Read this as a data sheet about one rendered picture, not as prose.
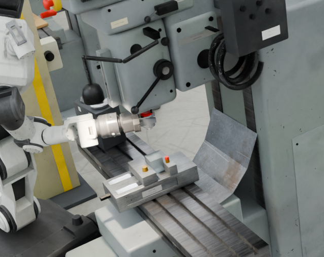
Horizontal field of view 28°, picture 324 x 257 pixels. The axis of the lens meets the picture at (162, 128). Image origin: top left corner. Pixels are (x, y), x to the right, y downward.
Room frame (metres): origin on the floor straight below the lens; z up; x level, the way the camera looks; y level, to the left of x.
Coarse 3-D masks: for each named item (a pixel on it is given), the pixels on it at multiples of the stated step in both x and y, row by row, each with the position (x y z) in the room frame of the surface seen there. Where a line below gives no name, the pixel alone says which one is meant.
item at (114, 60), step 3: (87, 57) 1.96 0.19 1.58; (90, 57) 1.95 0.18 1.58; (93, 57) 1.94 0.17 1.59; (96, 57) 1.94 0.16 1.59; (99, 57) 1.93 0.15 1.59; (102, 57) 1.92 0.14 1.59; (105, 57) 1.92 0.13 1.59; (93, 60) 1.95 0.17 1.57; (96, 60) 1.94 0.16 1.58; (99, 60) 1.93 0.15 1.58; (102, 60) 1.92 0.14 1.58; (105, 60) 1.91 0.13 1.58; (108, 60) 1.90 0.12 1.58; (111, 60) 1.89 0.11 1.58; (114, 60) 1.89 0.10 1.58; (117, 60) 1.88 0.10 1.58; (120, 60) 1.87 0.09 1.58
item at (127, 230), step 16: (112, 208) 2.18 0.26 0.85; (240, 208) 2.07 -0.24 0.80; (112, 224) 2.07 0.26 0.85; (128, 224) 2.05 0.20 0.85; (144, 224) 2.03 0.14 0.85; (112, 240) 2.04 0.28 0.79; (128, 240) 1.95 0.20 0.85; (144, 240) 1.93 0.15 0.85; (160, 240) 1.93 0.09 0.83; (128, 256) 1.89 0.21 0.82; (144, 256) 1.90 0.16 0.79; (160, 256) 1.93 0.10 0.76
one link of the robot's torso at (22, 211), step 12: (36, 168) 2.48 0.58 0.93; (0, 180) 2.37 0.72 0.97; (12, 180) 2.42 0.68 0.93; (24, 180) 2.49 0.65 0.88; (12, 192) 2.41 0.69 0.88; (24, 192) 2.52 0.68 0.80; (12, 204) 2.43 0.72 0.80; (24, 204) 2.49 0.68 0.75; (12, 216) 2.47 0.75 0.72; (24, 216) 2.49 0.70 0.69; (36, 216) 2.53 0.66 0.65; (12, 228) 2.47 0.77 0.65
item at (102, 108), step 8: (80, 104) 2.66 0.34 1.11; (96, 104) 2.61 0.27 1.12; (104, 104) 2.58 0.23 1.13; (80, 112) 2.66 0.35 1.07; (88, 112) 2.59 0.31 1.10; (96, 112) 2.54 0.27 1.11; (104, 112) 2.55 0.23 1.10; (112, 112) 2.56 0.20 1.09; (120, 136) 2.57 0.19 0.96; (104, 144) 2.53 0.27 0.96; (112, 144) 2.55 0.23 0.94
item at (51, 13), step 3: (51, 9) 2.14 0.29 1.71; (63, 9) 2.15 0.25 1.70; (45, 12) 2.13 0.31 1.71; (48, 12) 2.13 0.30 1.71; (51, 12) 2.13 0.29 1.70; (54, 12) 2.13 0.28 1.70; (57, 12) 2.14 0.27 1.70; (42, 15) 2.12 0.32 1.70; (45, 15) 2.12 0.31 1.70; (48, 15) 2.12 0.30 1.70; (51, 15) 2.13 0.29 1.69; (54, 15) 2.13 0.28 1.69; (42, 18) 2.12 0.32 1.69
